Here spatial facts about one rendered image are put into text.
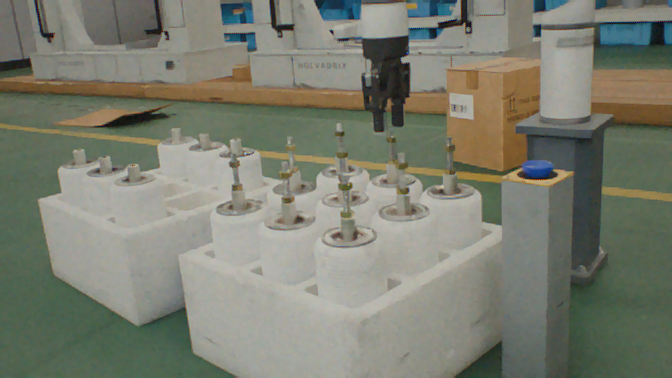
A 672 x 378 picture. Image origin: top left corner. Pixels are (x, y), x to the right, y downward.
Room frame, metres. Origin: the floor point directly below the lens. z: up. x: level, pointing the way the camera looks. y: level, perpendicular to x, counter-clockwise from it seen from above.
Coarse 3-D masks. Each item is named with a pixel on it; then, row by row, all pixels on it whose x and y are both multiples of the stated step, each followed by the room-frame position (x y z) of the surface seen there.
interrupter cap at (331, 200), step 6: (336, 192) 1.05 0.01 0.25; (354, 192) 1.05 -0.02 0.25; (360, 192) 1.04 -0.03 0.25; (324, 198) 1.03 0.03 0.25; (330, 198) 1.03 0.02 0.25; (336, 198) 1.03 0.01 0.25; (354, 198) 1.02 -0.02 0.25; (360, 198) 1.01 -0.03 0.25; (366, 198) 1.01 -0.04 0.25; (324, 204) 1.00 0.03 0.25; (330, 204) 0.99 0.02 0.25; (336, 204) 0.99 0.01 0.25; (342, 204) 0.99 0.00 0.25; (354, 204) 0.98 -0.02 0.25; (360, 204) 0.99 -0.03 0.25
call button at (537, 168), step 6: (528, 162) 0.88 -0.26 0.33; (534, 162) 0.87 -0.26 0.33; (540, 162) 0.87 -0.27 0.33; (546, 162) 0.87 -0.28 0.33; (522, 168) 0.87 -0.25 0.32; (528, 168) 0.86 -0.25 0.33; (534, 168) 0.85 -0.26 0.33; (540, 168) 0.85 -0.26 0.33; (546, 168) 0.85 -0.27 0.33; (552, 168) 0.86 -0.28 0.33; (528, 174) 0.86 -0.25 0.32; (534, 174) 0.85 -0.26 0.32; (540, 174) 0.85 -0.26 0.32; (546, 174) 0.85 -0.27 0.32
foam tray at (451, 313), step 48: (480, 240) 0.98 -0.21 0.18; (192, 288) 1.00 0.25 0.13; (240, 288) 0.91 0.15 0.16; (288, 288) 0.86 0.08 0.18; (432, 288) 0.85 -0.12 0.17; (480, 288) 0.94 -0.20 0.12; (192, 336) 1.01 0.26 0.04; (240, 336) 0.92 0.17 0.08; (288, 336) 0.84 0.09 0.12; (336, 336) 0.77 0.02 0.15; (384, 336) 0.78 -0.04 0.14; (432, 336) 0.85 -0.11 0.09; (480, 336) 0.94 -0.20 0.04
